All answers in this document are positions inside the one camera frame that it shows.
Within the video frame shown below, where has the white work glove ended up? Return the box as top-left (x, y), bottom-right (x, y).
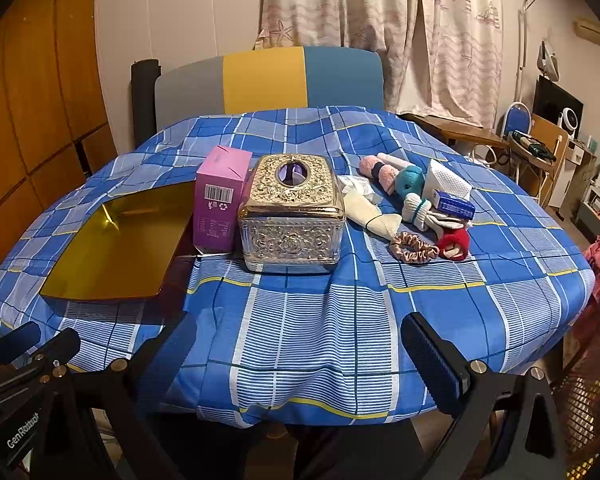
top-left (402, 193), bottom-right (467, 240)

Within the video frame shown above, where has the gold tray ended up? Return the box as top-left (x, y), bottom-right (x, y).
top-left (40, 181), bottom-right (195, 302)

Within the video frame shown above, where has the black monitor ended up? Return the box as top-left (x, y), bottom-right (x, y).
top-left (532, 76), bottom-right (584, 139)

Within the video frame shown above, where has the white crumpled cloth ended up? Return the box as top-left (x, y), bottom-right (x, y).
top-left (337, 176), bottom-right (382, 205)

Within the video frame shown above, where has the white small fan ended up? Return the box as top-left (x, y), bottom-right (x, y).
top-left (557, 107), bottom-right (579, 139)

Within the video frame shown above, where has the pink cardboard box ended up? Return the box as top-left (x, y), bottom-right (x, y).
top-left (193, 145), bottom-right (252, 252)

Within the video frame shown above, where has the blue plaid tablecloth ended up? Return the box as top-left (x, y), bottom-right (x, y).
top-left (0, 106), bottom-right (595, 427)

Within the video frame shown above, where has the blue folding chair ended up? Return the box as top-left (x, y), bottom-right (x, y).
top-left (501, 102), bottom-right (532, 138)

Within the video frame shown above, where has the white floor lamp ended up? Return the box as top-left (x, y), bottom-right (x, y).
top-left (514, 0), bottom-right (538, 102)

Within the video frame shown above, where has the wooden side desk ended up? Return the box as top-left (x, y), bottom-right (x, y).
top-left (400, 113), bottom-right (508, 148)

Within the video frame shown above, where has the patterned beige curtain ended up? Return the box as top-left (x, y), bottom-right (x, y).
top-left (256, 0), bottom-right (503, 128)

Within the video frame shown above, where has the teal plush ball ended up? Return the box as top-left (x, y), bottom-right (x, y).
top-left (394, 165), bottom-right (426, 200)

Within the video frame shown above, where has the ornate gold tissue box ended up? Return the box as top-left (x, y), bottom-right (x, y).
top-left (237, 154), bottom-right (347, 274)

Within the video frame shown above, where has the pink towel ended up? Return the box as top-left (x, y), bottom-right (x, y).
top-left (358, 155), bottom-right (399, 195)

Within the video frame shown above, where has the blue tissue packet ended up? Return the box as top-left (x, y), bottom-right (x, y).
top-left (432, 190), bottom-right (476, 220)

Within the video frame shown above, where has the red knit item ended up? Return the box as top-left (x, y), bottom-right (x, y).
top-left (436, 229), bottom-right (470, 261)

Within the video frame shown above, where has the beige sock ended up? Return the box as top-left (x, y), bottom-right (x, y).
top-left (343, 191), bottom-right (402, 240)

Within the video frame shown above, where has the pink satin scrunchie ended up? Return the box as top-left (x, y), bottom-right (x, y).
top-left (389, 232), bottom-right (440, 264)

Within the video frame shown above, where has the white mesh pouch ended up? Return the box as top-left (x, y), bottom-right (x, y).
top-left (422, 159), bottom-right (471, 200)

